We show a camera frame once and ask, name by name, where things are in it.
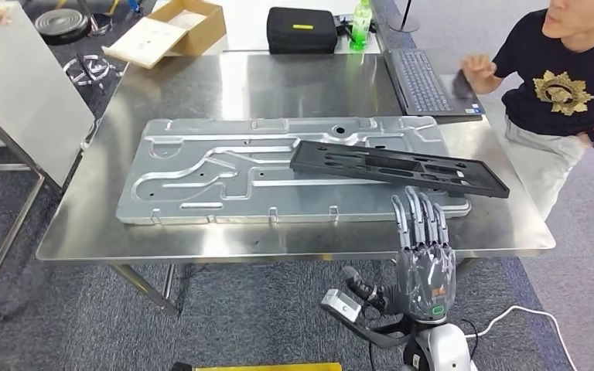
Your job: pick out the open cardboard box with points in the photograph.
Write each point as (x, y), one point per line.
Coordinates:
(148, 41)

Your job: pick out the chrome round stand base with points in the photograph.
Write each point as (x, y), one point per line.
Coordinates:
(61, 23)

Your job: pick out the large stamped metal panel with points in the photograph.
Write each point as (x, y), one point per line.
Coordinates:
(199, 194)

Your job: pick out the person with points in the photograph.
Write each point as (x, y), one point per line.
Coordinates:
(558, 61)

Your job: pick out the green drink bottle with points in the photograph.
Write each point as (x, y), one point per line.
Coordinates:
(361, 25)

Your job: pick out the black robot foot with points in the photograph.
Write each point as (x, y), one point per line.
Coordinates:
(181, 366)

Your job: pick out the black plastic panel part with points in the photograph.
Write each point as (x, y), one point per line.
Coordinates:
(304, 159)

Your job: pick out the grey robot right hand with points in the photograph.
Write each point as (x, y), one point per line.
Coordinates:
(425, 281)

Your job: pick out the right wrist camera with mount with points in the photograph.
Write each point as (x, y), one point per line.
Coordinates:
(340, 304)

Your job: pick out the person's right forearm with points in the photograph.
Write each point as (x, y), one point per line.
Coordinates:
(494, 81)

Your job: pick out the pole stand with round base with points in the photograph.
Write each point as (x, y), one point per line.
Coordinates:
(404, 24)

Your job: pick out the black zip case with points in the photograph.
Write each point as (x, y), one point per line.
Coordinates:
(302, 38)

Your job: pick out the person's right hand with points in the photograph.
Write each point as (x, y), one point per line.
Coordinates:
(476, 69)

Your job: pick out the black wristwatch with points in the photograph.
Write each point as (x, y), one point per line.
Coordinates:
(593, 138)

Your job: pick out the steel workbench table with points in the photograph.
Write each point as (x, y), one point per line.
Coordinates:
(276, 82)

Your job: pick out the grey laptop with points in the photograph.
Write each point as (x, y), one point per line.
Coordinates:
(420, 82)

